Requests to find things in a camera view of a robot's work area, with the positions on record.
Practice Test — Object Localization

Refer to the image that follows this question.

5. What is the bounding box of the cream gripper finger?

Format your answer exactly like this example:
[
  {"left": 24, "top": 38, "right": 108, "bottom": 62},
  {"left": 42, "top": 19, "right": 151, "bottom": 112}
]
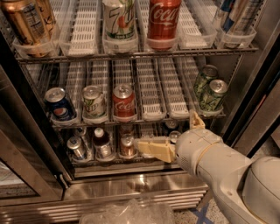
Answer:
[
  {"left": 134, "top": 136, "right": 175, "bottom": 163},
  {"left": 190, "top": 109, "right": 206, "bottom": 130}
]

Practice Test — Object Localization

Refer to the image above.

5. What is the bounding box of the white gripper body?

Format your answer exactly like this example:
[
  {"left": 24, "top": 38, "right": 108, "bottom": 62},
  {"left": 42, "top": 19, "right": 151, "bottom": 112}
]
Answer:
[{"left": 175, "top": 129, "right": 222, "bottom": 176}]

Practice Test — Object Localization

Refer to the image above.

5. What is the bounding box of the red coke can shelf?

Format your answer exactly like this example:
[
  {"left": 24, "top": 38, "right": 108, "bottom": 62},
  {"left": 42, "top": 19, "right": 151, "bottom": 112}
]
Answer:
[{"left": 113, "top": 84, "right": 135, "bottom": 117}]

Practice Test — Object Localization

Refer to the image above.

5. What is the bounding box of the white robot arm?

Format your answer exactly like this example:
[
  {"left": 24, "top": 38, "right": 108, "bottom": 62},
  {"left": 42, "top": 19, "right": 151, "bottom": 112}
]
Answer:
[{"left": 134, "top": 111, "right": 280, "bottom": 224}]

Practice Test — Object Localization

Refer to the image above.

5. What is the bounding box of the blue can bottom shelf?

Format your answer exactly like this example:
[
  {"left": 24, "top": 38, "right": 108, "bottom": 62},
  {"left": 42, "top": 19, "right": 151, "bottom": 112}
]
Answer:
[{"left": 169, "top": 130, "right": 181, "bottom": 144}]

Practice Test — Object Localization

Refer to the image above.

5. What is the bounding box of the green can front right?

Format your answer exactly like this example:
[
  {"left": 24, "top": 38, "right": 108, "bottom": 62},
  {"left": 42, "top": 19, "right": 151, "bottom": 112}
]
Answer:
[{"left": 199, "top": 80, "right": 228, "bottom": 111}]

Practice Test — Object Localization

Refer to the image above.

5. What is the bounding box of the brown can bottom shelf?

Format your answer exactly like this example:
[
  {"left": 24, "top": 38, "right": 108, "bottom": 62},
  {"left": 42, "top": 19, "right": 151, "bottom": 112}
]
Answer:
[{"left": 121, "top": 134, "right": 136, "bottom": 157}]

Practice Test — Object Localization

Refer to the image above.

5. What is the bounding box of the green can rear right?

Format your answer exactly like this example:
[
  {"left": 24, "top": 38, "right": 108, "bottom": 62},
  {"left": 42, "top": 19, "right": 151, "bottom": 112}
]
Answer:
[{"left": 193, "top": 65, "right": 218, "bottom": 99}]

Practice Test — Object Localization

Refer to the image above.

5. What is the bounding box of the white green soda can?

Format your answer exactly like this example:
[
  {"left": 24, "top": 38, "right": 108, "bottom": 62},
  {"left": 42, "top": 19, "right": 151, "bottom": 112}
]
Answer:
[{"left": 82, "top": 85, "right": 106, "bottom": 118}]

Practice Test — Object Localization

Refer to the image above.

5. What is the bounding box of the silver can bottom left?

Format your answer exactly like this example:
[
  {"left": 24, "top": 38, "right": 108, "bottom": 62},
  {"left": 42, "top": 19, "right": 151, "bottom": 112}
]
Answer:
[{"left": 66, "top": 136, "right": 86, "bottom": 160}]

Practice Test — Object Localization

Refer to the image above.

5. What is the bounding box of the stainless steel fridge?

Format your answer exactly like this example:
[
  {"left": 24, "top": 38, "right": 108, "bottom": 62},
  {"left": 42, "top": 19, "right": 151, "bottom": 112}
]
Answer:
[{"left": 0, "top": 0, "right": 280, "bottom": 224}]

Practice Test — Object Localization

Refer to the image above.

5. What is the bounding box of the blue pepsi can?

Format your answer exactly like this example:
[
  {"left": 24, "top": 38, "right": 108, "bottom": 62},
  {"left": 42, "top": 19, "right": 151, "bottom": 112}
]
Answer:
[{"left": 45, "top": 87, "right": 76, "bottom": 121}]

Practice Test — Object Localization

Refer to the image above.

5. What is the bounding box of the red coca-cola can top shelf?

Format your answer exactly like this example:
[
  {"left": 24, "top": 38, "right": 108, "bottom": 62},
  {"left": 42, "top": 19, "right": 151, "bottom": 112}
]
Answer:
[{"left": 147, "top": 0, "right": 181, "bottom": 51}]

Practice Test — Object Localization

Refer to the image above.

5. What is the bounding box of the blue silver can top right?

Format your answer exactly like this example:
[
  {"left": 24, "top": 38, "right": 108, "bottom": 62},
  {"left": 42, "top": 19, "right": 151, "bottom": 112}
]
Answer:
[{"left": 213, "top": 0, "right": 263, "bottom": 35}]

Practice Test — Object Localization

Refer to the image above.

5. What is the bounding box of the white 7up can top shelf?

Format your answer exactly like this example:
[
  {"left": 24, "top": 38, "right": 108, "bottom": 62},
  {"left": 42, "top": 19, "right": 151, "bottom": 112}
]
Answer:
[{"left": 102, "top": 0, "right": 135, "bottom": 40}]

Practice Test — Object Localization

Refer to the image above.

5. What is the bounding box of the fridge glass door left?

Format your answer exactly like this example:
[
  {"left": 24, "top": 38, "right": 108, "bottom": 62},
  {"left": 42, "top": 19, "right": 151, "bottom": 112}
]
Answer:
[{"left": 0, "top": 33, "right": 71, "bottom": 207}]

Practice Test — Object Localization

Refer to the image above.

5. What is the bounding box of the gold can top left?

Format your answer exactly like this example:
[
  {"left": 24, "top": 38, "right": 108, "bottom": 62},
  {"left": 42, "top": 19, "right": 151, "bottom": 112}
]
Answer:
[{"left": 1, "top": 0, "right": 58, "bottom": 58}]

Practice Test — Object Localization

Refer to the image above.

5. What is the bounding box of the dark bottle white cap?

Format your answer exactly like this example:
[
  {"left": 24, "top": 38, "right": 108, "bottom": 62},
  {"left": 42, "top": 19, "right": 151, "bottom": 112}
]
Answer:
[{"left": 93, "top": 128, "right": 112, "bottom": 158}]

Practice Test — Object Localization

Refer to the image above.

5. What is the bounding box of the clear plastic bag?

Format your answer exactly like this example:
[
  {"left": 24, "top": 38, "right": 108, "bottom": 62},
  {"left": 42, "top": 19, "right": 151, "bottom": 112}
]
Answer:
[{"left": 79, "top": 199, "right": 175, "bottom": 224}]

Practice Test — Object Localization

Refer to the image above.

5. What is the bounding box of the blue tape cross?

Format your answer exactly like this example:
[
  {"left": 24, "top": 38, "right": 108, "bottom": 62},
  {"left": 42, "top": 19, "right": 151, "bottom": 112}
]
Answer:
[{"left": 191, "top": 205, "right": 214, "bottom": 224}]

